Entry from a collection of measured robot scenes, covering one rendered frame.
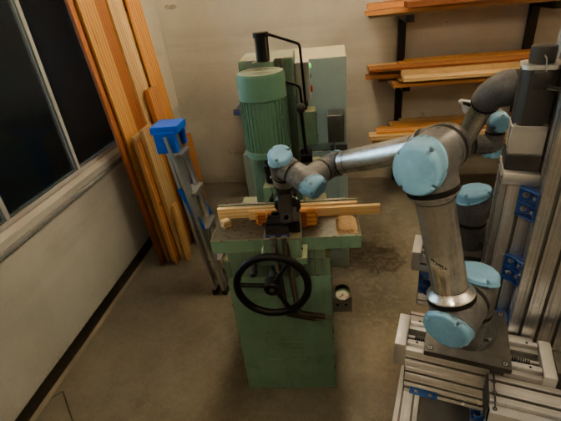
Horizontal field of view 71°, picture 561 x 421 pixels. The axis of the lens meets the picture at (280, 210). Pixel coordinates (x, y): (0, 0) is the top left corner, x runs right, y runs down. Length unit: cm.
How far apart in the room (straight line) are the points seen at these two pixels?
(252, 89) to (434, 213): 77
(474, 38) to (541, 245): 280
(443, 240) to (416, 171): 18
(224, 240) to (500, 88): 109
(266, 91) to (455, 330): 93
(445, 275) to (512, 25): 317
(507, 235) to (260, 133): 87
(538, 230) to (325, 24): 282
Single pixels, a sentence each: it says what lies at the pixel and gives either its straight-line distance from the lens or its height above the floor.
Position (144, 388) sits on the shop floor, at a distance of 238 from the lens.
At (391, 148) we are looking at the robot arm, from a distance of 110.
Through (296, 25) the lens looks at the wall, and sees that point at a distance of 374.
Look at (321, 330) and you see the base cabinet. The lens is 187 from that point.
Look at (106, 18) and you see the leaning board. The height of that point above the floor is 169.
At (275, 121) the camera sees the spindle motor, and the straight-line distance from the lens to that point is 146.
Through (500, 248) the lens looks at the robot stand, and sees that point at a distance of 138.
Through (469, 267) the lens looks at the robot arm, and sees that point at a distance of 120.
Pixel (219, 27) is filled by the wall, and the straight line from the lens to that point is 386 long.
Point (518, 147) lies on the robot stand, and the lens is 126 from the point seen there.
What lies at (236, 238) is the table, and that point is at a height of 90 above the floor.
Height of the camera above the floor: 175
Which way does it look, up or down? 29 degrees down
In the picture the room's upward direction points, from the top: 6 degrees counter-clockwise
